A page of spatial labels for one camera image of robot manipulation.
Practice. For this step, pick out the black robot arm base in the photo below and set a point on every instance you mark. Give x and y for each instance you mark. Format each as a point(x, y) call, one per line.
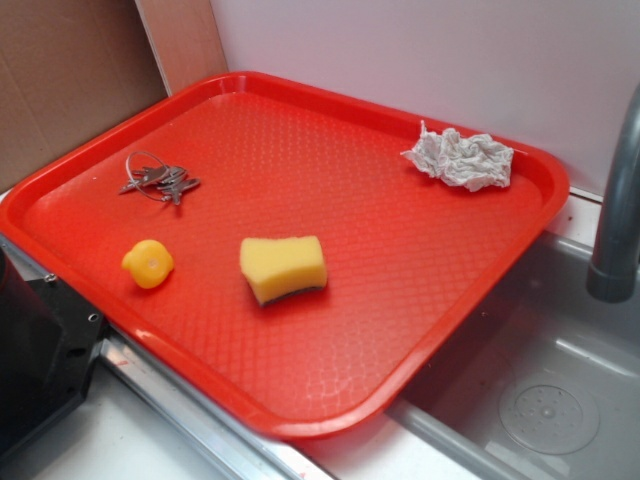
point(50, 339)

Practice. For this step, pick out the yellow rubber duck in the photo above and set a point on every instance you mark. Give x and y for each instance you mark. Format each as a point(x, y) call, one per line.
point(149, 263)

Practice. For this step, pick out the red plastic tray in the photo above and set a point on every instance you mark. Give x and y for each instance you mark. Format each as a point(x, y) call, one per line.
point(408, 257)

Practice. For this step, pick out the yellow sponge with dark base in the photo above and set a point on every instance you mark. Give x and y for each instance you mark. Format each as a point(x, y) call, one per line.
point(275, 268)

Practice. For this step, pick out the crumpled white paper towel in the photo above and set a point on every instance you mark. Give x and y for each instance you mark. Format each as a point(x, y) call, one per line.
point(473, 163)

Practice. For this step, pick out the grey sink basin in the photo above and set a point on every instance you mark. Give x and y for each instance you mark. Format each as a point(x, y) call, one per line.
point(541, 381)

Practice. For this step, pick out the brown cardboard panel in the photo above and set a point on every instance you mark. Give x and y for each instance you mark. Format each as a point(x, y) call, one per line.
point(70, 70)

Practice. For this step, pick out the silver keys on wire ring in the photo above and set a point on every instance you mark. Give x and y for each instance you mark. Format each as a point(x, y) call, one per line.
point(156, 180)

